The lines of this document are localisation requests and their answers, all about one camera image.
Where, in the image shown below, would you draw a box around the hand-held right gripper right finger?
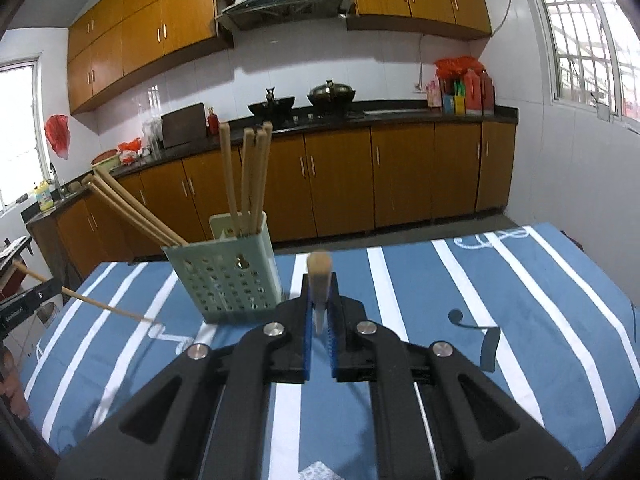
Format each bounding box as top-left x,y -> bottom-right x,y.
327,272 -> 585,480

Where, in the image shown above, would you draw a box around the yellow dish soap bottle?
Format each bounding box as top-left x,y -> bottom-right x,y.
33,180 -> 55,213

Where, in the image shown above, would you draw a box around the dark cutting board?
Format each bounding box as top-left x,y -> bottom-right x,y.
160,102 -> 209,150

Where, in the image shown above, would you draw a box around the clear glass jars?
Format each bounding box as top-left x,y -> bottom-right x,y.
142,105 -> 164,157

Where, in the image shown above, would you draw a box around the black wok with lid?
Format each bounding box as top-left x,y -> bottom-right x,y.
306,79 -> 357,106

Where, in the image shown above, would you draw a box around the black countertop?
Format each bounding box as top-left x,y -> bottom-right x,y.
24,105 -> 521,222

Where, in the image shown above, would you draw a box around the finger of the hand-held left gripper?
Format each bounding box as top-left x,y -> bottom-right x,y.
27,280 -> 64,308

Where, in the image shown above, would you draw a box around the metal faucet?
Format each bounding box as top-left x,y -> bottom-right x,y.
48,162 -> 64,202

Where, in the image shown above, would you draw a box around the blue striped tablecloth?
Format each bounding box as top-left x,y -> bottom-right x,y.
22,222 -> 640,480

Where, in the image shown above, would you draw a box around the green perforated utensil holder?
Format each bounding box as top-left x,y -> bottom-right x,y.
162,212 -> 281,325

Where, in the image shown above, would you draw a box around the gas stove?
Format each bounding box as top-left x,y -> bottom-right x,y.
264,109 -> 367,127

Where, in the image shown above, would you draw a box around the red boxes and bottles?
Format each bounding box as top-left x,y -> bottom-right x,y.
426,56 -> 497,116

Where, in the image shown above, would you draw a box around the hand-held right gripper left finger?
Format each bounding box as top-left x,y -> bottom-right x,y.
55,273 -> 316,480

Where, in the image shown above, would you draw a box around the large barred window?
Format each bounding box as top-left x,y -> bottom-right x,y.
519,0 -> 640,133

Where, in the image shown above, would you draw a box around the red-rimmed basket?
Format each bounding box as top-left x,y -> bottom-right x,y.
91,148 -> 123,169

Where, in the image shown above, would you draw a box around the long wooden lower cabinets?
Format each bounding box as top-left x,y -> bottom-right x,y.
107,120 -> 517,261

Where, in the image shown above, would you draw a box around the small side window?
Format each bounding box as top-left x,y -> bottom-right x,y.
0,59 -> 42,213

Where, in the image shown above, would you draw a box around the crumpled red bags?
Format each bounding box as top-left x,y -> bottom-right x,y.
117,137 -> 144,164

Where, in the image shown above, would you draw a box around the hanging red plastic bag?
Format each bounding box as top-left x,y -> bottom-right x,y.
43,114 -> 70,161

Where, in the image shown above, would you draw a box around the person's left hand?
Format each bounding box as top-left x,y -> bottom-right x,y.
0,346 -> 31,419

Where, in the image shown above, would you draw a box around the black wok with handle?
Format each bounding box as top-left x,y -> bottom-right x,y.
247,87 -> 296,122

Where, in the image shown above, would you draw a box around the short wooden lower cabinets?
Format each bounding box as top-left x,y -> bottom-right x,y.
27,192 -> 151,291

